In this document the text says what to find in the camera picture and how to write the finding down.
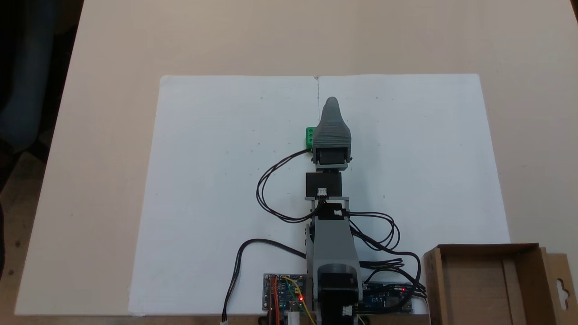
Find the black motor cable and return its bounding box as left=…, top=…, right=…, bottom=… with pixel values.
left=357, top=247, right=428, bottom=312
left=348, top=210, right=401, bottom=251
left=256, top=148, right=326, bottom=224

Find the yellow jumper wire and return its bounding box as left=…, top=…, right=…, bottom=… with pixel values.
left=281, top=275, right=317, bottom=325

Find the circuit board in grey frame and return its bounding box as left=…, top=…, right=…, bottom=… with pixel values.
left=263, top=273, right=309, bottom=313

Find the blue circuit board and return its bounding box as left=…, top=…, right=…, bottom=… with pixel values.
left=361, top=282, right=414, bottom=315

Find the orange jumper wire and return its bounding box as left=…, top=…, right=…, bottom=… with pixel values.
left=269, top=276, right=281, bottom=325

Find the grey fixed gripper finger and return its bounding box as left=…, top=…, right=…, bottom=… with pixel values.
left=317, top=97, right=349, bottom=130

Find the long black cable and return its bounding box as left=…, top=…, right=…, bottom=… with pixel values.
left=221, top=238, right=309, bottom=325

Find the brown cardboard box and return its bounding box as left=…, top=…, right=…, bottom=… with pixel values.
left=423, top=243, right=575, bottom=325

